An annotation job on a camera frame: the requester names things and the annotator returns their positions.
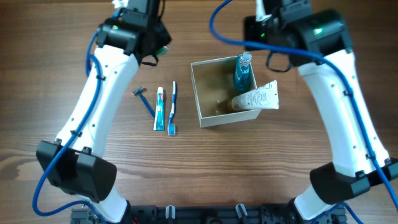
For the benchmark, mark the white open cardboard box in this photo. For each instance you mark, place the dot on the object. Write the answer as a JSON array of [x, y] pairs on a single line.
[[212, 82]]

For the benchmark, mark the teal mouthwash bottle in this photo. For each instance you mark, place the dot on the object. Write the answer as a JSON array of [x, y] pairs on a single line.
[[242, 77]]

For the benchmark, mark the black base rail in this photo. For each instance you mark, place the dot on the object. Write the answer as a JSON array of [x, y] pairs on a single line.
[[264, 214]]

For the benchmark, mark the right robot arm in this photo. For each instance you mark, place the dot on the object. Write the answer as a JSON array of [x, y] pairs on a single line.
[[319, 46]]

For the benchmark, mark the green white soap packet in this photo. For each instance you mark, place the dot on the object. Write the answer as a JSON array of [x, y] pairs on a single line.
[[162, 51]]

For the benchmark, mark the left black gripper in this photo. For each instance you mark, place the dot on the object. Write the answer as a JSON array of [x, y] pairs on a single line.
[[166, 35]]

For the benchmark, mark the teal white toothpaste tube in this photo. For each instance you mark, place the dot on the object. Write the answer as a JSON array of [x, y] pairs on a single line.
[[159, 111]]

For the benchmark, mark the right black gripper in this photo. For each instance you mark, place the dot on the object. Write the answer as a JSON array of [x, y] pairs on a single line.
[[252, 28]]

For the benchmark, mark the blue disposable razor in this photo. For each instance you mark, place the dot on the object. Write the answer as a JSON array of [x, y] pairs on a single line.
[[138, 92]]

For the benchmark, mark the white green-leaf lotion tube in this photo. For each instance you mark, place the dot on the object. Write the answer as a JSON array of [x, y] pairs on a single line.
[[263, 98]]

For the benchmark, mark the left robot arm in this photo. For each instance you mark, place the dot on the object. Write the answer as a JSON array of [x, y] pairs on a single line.
[[74, 161]]

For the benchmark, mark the blue white toothbrush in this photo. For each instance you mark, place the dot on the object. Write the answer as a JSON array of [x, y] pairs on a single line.
[[172, 127]]

